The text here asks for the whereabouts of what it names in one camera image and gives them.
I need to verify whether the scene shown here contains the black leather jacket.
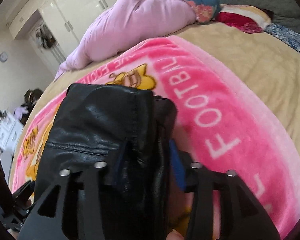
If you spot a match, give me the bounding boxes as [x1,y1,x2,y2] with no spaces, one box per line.
[34,83,177,239]

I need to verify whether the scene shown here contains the blue floral pillow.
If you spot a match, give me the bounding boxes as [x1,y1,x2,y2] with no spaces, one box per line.
[165,0,222,25]

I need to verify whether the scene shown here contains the pink cartoon football blanket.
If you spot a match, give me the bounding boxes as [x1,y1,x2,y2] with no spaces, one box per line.
[17,36,300,239]

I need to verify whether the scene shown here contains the white glossy wardrobe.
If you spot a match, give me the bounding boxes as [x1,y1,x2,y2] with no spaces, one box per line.
[8,0,143,63]

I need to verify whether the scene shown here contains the navy patterned pillow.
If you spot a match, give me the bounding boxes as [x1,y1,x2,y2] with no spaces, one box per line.
[264,23,300,53]

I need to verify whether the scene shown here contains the hanging bags on door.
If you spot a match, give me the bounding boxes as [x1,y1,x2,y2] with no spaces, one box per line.
[36,28,56,49]

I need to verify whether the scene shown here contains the dark clothes pile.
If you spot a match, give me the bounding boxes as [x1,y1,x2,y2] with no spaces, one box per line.
[13,88,43,126]

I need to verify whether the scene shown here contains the red striped pillow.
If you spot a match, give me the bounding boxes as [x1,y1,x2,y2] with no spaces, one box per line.
[215,4,272,34]

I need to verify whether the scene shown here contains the person right hand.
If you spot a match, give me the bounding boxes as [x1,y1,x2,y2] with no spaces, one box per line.
[166,229,184,240]

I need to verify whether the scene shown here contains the beige bed sheet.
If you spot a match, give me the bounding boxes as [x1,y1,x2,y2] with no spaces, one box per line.
[8,21,300,188]

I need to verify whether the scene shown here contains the white drawer dresser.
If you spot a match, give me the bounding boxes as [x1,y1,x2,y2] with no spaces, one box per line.
[0,111,24,152]

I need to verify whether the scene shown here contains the light pink quilt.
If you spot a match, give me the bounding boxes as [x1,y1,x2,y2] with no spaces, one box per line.
[56,0,196,77]

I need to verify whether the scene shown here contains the round wall clock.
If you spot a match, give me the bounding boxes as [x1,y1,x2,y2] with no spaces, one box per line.
[0,51,8,63]

